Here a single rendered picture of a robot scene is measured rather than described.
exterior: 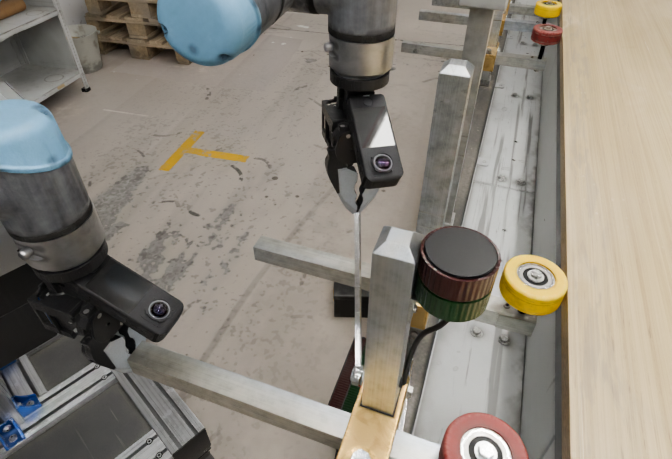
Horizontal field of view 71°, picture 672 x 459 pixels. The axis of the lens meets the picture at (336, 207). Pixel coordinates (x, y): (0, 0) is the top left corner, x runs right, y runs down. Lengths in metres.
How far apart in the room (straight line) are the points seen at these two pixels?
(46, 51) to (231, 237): 2.01
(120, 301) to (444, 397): 0.55
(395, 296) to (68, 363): 1.25
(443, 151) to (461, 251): 0.25
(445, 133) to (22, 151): 0.43
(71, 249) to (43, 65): 3.21
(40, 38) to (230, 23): 3.21
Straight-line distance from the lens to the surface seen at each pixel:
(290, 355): 1.64
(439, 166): 0.61
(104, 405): 1.44
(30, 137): 0.46
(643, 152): 1.02
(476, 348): 0.94
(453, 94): 0.56
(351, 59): 0.54
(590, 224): 0.80
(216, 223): 2.13
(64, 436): 1.43
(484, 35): 0.81
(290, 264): 0.76
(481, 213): 1.21
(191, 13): 0.42
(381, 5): 0.53
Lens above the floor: 1.37
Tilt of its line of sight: 39 degrees down
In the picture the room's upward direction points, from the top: straight up
